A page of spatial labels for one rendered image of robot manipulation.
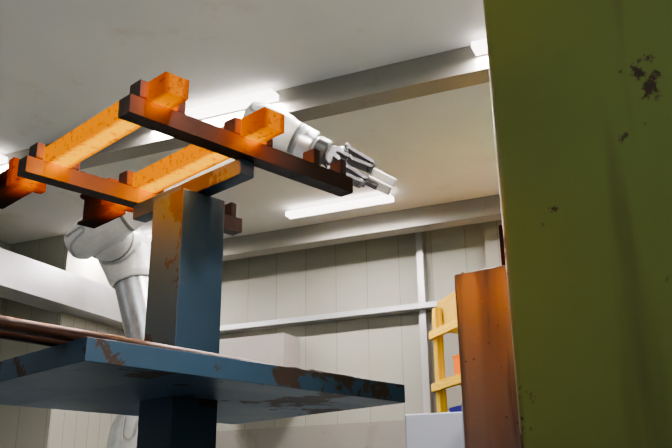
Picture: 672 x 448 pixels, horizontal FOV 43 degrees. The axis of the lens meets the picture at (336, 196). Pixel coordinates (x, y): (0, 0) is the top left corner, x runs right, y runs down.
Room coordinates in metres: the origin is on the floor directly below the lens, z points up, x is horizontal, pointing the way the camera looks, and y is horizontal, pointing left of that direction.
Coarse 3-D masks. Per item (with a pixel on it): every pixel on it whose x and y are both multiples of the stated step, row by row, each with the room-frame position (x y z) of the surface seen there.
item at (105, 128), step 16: (160, 80) 0.74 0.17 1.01; (176, 80) 0.74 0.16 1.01; (160, 96) 0.75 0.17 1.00; (176, 96) 0.75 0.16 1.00; (112, 112) 0.80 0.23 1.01; (80, 128) 0.85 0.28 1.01; (96, 128) 0.83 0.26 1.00; (112, 128) 0.82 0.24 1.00; (128, 128) 0.82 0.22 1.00; (64, 144) 0.88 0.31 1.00; (80, 144) 0.86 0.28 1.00; (96, 144) 0.86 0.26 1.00; (16, 160) 0.95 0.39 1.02; (48, 160) 0.90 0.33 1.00; (64, 160) 0.90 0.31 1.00; (80, 160) 0.90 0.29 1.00; (0, 176) 1.00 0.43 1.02; (16, 176) 0.96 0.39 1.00; (0, 192) 0.99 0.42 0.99; (16, 192) 0.99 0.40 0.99; (0, 208) 1.05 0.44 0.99
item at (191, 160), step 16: (256, 112) 0.82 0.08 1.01; (272, 112) 0.82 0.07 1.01; (256, 128) 0.82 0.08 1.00; (272, 128) 0.82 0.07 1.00; (192, 144) 0.91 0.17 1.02; (160, 160) 0.95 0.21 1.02; (176, 160) 0.93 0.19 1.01; (192, 160) 0.91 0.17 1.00; (208, 160) 0.91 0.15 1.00; (224, 160) 0.91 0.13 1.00; (144, 176) 0.98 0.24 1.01; (160, 176) 0.95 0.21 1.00; (176, 176) 0.95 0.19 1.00; (96, 208) 1.07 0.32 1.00; (112, 208) 1.04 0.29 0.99; (128, 208) 1.05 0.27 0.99; (80, 224) 1.10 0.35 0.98; (96, 224) 1.10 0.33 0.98
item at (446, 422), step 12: (408, 420) 4.23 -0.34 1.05; (420, 420) 4.21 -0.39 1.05; (432, 420) 4.19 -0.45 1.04; (444, 420) 4.17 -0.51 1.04; (456, 420) 4.16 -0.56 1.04; (408, 432) 4.23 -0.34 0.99; (420, 432) 4.21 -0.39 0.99; (432, 432) 4.19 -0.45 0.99; (444, 432) 4.18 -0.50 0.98; (456, 432) 4.16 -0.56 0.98; (408, 444) 4.23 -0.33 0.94; (420, 444) 4.22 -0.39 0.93; (432, 444) 4.20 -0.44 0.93; (444, 444) 4.18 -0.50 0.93; (456, 444) 4.16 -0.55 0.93
